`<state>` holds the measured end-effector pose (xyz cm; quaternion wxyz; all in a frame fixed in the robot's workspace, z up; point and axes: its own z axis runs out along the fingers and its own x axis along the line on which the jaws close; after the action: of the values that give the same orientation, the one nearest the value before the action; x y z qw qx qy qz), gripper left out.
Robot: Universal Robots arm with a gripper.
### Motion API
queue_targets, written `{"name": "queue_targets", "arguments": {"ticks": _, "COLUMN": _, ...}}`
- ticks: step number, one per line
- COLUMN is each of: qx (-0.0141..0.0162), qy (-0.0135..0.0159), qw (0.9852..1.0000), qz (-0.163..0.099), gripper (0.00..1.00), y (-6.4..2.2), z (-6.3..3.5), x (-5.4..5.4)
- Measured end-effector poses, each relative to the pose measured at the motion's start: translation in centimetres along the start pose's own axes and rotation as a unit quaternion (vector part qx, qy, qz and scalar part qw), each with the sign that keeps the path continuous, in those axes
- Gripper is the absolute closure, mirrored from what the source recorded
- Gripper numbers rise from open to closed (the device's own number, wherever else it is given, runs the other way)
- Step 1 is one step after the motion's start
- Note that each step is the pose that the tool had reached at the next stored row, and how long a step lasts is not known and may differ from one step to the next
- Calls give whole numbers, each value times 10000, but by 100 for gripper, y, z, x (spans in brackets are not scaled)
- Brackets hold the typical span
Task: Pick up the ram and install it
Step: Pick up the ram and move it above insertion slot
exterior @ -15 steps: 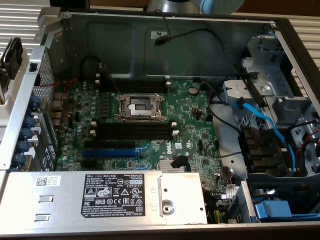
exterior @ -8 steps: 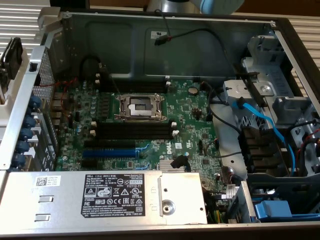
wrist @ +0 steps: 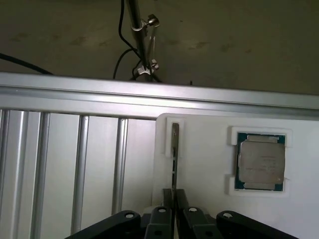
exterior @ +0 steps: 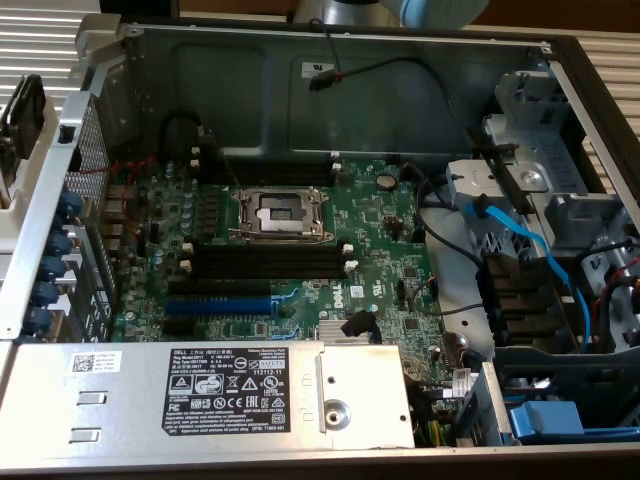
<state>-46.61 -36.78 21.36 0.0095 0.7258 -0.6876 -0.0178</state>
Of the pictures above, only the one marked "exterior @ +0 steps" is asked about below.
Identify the long black expansion slot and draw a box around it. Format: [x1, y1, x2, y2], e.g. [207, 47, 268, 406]
[166, 279, 275, 298]

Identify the silver power supply unit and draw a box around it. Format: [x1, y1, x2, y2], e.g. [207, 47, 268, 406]
[0, 341, 417, 451]

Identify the blue plastic drive latch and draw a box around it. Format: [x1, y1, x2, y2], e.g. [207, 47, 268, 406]
[507, 399, 587, 445]

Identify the white corner block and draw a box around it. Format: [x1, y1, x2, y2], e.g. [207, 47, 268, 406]
[76, 13, 129, 69]

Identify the silver chipset heatsink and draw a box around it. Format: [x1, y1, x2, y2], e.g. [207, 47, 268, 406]
[318, 319, 384, 346]

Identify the blue slot retention clip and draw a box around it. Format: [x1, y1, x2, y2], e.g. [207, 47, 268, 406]
[59, 192, 84, 219]
[47, 232, 74, 259]
[27, 307, 54, 334]
[42, 257, 69, 281]
[34, 280, 61, 306]

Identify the thin red wire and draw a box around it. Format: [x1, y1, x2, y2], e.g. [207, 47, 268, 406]
[79, 153, 157, 237]

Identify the yellow green wire bundle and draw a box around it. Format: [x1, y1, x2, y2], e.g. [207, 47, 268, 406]
[413, 382, 454, 449]

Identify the grey open PC case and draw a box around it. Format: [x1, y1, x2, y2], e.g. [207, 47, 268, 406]
[0, 22, 640, 480]

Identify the black wire with plug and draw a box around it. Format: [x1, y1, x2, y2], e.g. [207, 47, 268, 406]
[307, 17, 474, 149]

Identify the long blue expansion slot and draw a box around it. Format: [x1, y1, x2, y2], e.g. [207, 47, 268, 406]
[163, 297, 275, 317]

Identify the black ribbed plastic bracket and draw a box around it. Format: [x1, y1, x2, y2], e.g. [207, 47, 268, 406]
[474, 252, 561, 347]

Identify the black graphics card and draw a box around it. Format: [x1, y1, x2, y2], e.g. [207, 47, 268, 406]
[0, 73, 47, 162]

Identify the short black expansion slot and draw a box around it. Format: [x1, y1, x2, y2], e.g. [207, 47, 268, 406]
[160, 317, 197, 337]

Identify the blue SATA wire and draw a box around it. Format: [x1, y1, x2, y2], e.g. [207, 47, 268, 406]
[462, 197, 596, 354]

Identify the grey plastic bay cover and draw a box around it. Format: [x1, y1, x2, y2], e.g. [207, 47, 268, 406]
[492, 69, 574, 151]

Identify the thin black wire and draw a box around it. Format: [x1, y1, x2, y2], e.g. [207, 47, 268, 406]
[414, 162, 484, 269]

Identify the silver disk bay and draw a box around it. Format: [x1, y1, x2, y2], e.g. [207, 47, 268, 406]
[446, 158, 554, 211]

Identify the RAM slot with white latches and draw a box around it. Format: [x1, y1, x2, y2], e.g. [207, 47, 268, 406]
[178, 259, 357, 280]
[199, 170, 344, 181]
[199, 157, 341, 169]
[182, 243, 346, 262]

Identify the silver CPU socket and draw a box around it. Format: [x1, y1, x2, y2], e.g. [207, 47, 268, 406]
[227, 184, 336, 246]

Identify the black plastic bar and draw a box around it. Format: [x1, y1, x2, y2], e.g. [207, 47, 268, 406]
[464, 125, 535, 215]

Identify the looped black wire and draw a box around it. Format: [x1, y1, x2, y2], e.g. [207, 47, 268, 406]
[158, 112, 204, 164]

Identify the black wire plug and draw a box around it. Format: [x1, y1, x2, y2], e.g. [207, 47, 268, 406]
[339, 309, 377, 339]

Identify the green Dell motherboard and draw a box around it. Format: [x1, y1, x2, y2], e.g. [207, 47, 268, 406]
[107, 157, 484, 401]

